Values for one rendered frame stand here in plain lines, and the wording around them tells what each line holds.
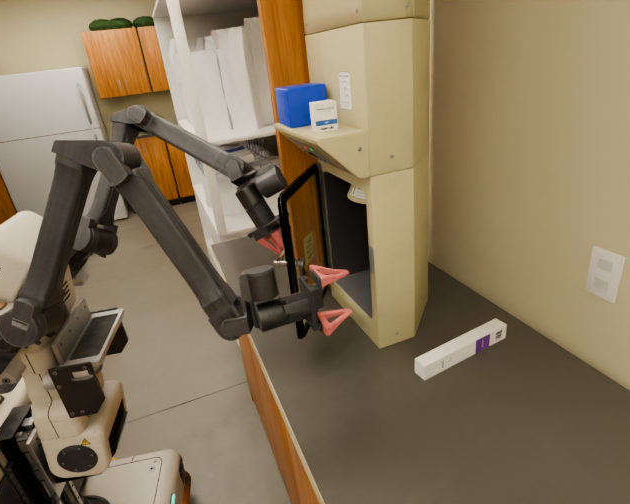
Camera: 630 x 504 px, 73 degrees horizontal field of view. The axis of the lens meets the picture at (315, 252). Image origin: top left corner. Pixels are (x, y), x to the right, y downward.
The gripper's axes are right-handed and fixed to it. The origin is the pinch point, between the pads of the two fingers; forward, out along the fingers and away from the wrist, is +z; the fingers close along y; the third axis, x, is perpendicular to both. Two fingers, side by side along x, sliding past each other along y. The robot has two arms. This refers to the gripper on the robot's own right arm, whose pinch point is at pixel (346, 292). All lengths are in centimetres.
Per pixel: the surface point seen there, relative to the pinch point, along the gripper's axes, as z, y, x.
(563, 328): 55, -23, -10
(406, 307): 20.6, -15.6, 9.0
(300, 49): 12, 48, 46
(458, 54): 55, 42, 35
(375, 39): 14, 48, 9
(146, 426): -69, -121, 117
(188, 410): -47, -121, 118
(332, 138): 3.6, 30.7, 9.4
